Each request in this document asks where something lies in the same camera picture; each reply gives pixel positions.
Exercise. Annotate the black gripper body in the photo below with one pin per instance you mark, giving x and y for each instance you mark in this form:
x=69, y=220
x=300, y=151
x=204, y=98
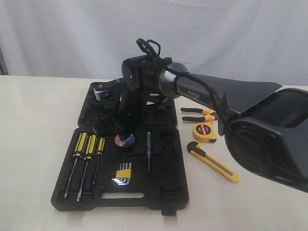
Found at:
x=109, y=128

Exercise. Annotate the black electrical tape roll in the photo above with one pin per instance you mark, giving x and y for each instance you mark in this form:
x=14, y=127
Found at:
x=125, y=140

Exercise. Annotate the yellow utility knife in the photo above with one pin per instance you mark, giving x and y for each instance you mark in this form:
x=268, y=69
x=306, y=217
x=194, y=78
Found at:
x=195, y=149

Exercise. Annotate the yellow tape measure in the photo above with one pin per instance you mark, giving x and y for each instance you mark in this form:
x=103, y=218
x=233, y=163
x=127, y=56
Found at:
x=204, y=132

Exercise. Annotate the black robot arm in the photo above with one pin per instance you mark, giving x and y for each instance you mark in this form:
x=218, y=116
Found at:
x=265, y=126

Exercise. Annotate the black plastic tool case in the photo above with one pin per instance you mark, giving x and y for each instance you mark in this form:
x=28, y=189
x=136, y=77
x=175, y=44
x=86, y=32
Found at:
x=166, y=188

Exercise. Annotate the small yellow black screwdriver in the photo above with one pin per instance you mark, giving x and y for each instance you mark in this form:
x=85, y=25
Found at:
x=99, y=152

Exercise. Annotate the middle yellow black screwdriver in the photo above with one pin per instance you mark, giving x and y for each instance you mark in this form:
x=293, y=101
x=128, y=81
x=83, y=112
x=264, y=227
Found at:
x=89, y=154

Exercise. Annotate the hex key set yellow holder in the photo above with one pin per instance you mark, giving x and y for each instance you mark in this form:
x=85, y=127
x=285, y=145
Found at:
x=123, y=174

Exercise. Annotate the large yellow black screwdriver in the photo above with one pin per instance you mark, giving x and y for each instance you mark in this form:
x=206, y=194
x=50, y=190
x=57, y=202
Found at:
x=78, y=152

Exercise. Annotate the white backdrop curtain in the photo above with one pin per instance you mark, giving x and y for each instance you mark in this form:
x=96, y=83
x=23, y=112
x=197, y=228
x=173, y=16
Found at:
x=260, y=40

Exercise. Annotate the clear handle tester screwdriver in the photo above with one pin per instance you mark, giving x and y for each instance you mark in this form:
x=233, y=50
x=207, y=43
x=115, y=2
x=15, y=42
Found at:
x=148, y=149

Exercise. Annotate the orange black handled pliers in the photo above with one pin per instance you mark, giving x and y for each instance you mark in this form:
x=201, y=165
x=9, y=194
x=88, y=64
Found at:
x=208, y=115

